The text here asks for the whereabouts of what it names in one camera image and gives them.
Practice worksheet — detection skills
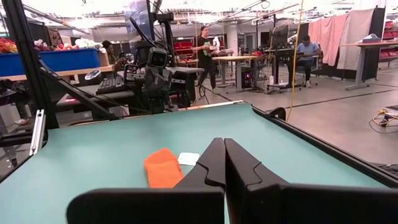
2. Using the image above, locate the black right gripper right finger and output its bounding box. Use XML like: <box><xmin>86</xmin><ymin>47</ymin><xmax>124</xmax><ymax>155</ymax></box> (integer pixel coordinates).
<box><xmin>224</xmin><ymin>138</ymin><xmax>398</xmax><ymax>224</ymax></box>

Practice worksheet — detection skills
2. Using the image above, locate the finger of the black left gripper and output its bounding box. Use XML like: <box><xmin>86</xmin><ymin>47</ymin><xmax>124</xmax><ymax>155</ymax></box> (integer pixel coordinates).
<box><xmin>144</xmin><ymin>67</ymin><xmax>159</xmax><ymax>93</ymax></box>
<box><xmin>157</xmin><ymin>67</ymin><xmax>172</xmax><ymax>93</ymax></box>

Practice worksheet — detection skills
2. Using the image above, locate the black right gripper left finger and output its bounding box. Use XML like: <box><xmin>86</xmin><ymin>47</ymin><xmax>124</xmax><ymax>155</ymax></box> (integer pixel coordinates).
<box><xmin>66</xmin><ymin>137</ymin><xmax>226</xmax><ymax>224</ymax></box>

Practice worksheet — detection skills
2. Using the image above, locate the orange towel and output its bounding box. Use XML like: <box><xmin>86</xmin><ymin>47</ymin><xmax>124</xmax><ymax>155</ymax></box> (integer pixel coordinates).
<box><xmin>143</xmin><ymin>147</ymin><xmax>185</xmax><ymax>189</ymax></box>

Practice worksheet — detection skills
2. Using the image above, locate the black keyboard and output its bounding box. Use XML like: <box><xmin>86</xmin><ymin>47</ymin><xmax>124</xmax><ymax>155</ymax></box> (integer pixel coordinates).
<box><xmin>377</xmin><ymin>162</ymin><xmax>398</xmax><ymax>179</ymax></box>
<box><xmin>95</xmin><ymin>77</ymin><xmax>126</xmax><ymax>95</ymax></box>

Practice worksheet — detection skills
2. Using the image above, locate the person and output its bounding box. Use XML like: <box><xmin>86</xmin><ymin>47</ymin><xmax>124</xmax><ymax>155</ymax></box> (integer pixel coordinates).
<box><xmin>101</xmin><ymin>40</ymin><xmax>123</xmax><ymax>72</ymax></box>
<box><xmin>192</xmin><ymin>25</ymin><xmax>221</xmax><ymax>95</ymax></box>
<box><xmin>294</xmin><ymin>34</ymin><xmax>322</xmax><ymax>89</ymax></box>

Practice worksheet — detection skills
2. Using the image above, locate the red bin shelf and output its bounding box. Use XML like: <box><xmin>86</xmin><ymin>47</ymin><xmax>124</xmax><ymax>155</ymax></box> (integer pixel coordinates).
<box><xmin>378</xmin><ymin>20</ymin><xmax>398</xmax><ymax>60</ymax></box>
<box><xmin>173</xmin><ymin>39</ymin><xmax>197</xmax><ymax>59</ymax></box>

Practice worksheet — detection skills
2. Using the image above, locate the round black desk gadget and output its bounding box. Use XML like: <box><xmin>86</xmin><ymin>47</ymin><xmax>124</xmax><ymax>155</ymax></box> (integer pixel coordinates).
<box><xmin>84</xmin><ymin>68</ymin><xmax>101</xmax><ymax>82</ymax></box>

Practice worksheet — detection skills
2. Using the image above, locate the hanging banner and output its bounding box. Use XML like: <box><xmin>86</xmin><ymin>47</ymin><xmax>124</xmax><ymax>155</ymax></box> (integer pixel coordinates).
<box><xmin>123</xmin><ymin>0</ymin><xmax>154</xmax><ymax>55</ymax></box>

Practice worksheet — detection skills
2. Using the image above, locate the white cloth pile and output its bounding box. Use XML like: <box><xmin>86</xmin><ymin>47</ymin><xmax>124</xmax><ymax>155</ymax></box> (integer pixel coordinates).
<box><xmin>74</xmin><ymin>37</ymin><xmax>100</xmax><ymax>50</ymax></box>

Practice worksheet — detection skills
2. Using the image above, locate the white square card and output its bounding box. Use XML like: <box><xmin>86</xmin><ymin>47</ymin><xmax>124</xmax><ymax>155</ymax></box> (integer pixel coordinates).
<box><xmin>177</xmin><ymin>151</ymin><xmax>201</xmax><ymax>167</ymax></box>

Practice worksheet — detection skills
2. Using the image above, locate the blue plastic bin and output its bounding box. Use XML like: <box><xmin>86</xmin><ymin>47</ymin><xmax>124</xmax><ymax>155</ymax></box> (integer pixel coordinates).
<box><xmin>0</xmin><ymin>48</ymin><xmax>101</xmax><ymax>78</ymax></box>

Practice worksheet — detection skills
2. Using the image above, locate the wooden-top table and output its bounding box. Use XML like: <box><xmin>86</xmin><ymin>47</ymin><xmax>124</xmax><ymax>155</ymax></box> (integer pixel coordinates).
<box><xmin>212</xmin><ymin>54</ymin><xmax>276</xmax><ymax>93</ymax></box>
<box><xmin>340</xmin><ymin>39</ymin><xmax>398</xmax><ymax>91</ymax></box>

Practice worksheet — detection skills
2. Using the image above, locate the black computer tower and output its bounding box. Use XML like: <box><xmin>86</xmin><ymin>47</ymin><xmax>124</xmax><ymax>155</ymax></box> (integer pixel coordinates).
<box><xmin>241</xmin><ymin>66</ymin><xmax>254</xmax><ymax>90</ymax></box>

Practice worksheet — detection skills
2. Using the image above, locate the black monitor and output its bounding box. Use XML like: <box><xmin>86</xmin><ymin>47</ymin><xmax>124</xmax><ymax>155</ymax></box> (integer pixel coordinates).
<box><xmin>269</xmin><ymin>24</ymin><xmax>290</xmax><ymax>51</ymax></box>

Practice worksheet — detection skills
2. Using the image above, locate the colourful cloth pile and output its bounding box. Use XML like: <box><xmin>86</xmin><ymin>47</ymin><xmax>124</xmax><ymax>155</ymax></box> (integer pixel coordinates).
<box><xmin>0</xmin><ymin>37</ymin><xmax>19</xmax><ymax>54</ymax></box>

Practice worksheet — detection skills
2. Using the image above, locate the pink hanging cloth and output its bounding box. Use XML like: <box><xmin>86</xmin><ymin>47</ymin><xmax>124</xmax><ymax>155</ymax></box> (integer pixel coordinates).
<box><xmin>307</xmin><ymin>12</ymin><xmax>349</xmax><ymax>68</ymax></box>

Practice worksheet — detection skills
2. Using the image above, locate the grey hanging cloth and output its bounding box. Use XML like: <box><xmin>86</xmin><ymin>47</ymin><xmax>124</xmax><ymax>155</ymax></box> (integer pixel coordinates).
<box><xmin>336</xmin><ymin>8</ymin><xmax>376</xmax><ymax>71</ymax></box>

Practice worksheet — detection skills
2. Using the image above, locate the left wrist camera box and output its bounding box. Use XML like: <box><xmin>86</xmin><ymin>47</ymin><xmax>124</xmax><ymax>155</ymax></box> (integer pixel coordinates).
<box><xmin>147</xmin><ymin>47</ymin><xmax>169</xmax><ymax>68</ymax></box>

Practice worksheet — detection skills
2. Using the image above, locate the black diagonal frame strut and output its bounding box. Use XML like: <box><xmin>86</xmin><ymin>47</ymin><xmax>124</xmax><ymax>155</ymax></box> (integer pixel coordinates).
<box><xmin>39</xmin><ymin>58</ymin><xmax>119</xmax><ymax>121</ymax></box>

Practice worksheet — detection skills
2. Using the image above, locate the black curved bracket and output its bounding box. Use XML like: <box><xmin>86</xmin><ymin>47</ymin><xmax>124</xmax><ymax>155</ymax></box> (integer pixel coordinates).
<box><xmin>268</xmin><ymin>106</ymin><xmax>287</xmax><ymax>122</ymax></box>

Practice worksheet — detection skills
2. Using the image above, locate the aluminium rail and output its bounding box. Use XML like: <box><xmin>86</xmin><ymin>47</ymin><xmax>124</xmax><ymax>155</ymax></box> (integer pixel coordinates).
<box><xmin>29</xmin><ymin>109</ymin><xmax>47</xmax><ymax>156</ymax></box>

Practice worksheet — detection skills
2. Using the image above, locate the black frame post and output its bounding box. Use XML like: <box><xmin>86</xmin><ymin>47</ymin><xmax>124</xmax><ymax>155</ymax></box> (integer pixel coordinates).
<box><xmin>2</xmin><ymin>0</ymin><xmax>60</xmax><ymax>131</ymax></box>

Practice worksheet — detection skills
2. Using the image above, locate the floor cable bundle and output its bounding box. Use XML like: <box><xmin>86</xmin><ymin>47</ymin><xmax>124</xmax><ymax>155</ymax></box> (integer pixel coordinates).
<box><xmin>368</xmin><ymin>108</ymin><xmax>398</xmax><ymax>134</ymax></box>

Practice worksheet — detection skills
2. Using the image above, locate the yellow hanging cable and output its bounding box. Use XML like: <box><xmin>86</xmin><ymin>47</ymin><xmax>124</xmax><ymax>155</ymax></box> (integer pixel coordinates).
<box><xmin>285</xmin><ymin>0</ymin><xmax>305</xmax><ymax>123</ymax></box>

